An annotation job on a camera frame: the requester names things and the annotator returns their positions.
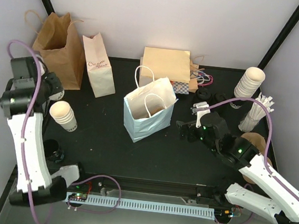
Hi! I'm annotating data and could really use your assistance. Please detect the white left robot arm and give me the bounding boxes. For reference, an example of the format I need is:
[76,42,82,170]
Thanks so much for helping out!
[0,56,87,207]

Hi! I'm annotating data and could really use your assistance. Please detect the pink cream paper bag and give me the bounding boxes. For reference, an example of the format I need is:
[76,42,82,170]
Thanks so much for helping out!
[82,33,115,98]

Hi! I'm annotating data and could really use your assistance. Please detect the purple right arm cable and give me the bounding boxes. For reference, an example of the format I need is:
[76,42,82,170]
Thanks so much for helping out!
[185,92,299,224]

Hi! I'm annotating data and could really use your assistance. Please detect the bundle of white straws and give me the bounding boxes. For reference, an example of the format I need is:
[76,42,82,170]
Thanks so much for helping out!
[238,93,274,133]

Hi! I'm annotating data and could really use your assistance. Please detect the stack of white paper cups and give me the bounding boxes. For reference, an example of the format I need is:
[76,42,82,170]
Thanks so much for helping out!
[234,67,266,98]

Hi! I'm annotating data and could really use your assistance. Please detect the small lit circuit board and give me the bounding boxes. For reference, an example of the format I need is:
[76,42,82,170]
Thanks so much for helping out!
[67,192,88,202]

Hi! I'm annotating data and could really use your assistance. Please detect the brown kraft paper bag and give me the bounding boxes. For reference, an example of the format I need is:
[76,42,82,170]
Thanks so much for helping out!
[24,9,85,90]

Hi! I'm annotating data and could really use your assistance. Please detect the flat tan paper bag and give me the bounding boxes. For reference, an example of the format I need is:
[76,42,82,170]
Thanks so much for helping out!
[139,47,190,87]

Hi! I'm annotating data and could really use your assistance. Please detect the left stack black lids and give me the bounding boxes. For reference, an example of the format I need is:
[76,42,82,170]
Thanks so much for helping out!
[194,87,213,103]

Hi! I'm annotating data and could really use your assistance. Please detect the flat bags with coloured handles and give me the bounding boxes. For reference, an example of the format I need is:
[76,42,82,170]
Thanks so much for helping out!
[189,55,214,93]

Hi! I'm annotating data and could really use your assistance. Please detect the black right frame post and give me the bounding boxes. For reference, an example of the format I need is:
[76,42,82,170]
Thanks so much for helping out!
[257,4,299,70]

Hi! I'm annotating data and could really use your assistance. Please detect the light blue slotted cable duct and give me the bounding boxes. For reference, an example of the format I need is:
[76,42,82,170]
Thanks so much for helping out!
[65,192,215,221]

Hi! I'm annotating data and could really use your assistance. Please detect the stack black lids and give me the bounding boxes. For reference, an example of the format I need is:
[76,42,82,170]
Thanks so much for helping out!
[194,87,213,103]
[211,92,230,105]

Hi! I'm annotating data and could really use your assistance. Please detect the brown pulp cup carrier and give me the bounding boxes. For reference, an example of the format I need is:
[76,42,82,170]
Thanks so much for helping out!
[133,104,166,120]

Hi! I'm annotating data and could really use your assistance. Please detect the light blue paper bag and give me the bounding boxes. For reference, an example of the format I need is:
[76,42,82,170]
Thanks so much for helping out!
[123,74,178,143]

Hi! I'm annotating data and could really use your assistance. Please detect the right stack black lids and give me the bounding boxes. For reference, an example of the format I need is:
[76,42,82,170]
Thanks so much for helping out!
[211,92,230,105]

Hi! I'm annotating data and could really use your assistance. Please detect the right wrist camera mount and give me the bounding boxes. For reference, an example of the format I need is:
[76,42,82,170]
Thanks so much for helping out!
[191,101,210,128]

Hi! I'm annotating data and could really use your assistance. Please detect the paper cup near left arm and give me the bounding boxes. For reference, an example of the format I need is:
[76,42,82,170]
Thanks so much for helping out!
[49,101,78,132]

